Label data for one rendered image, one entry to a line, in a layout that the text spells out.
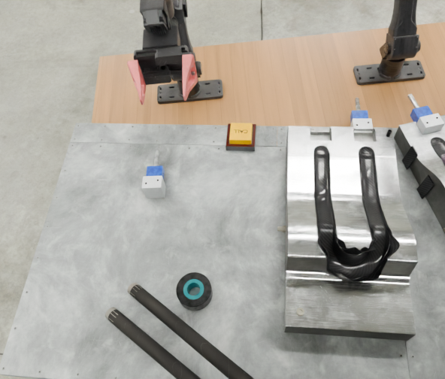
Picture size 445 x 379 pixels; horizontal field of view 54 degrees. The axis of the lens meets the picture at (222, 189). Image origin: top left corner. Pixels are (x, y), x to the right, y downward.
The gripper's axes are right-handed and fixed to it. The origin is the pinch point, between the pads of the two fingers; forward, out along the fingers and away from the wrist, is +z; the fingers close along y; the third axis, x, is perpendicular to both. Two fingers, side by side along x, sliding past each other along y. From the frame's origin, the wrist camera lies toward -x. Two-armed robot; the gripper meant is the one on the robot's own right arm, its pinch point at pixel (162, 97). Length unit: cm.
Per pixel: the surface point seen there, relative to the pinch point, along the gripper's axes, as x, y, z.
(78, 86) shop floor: 122, -74, -125
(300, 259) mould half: 27.9, 23.7, 22.9
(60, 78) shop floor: 122, -86, -132
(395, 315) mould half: 33, 42, 34
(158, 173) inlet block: 36.0, -8.4, -6.7
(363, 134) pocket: 34, 45, -11
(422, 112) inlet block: 33, 62, -16
